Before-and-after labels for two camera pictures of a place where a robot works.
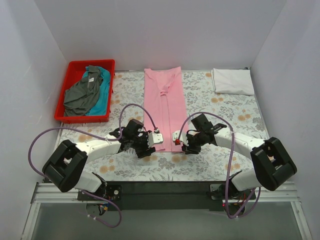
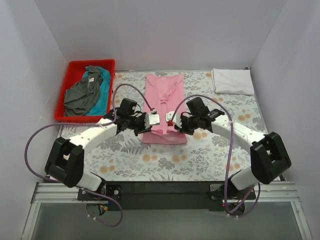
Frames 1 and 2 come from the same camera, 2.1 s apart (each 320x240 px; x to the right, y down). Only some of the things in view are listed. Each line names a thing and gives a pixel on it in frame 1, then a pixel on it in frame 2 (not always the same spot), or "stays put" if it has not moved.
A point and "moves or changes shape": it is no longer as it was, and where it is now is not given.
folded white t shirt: (237, 81) stays put
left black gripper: (144, 146) -> (144, 121)
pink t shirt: (164, 100) moves or changes shape
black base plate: (166, 196) stays put
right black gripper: (189, 145) -> (183, 122)
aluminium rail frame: (47, 193) stays put
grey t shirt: (80, 98) stays put
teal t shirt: (101, 108) stays put
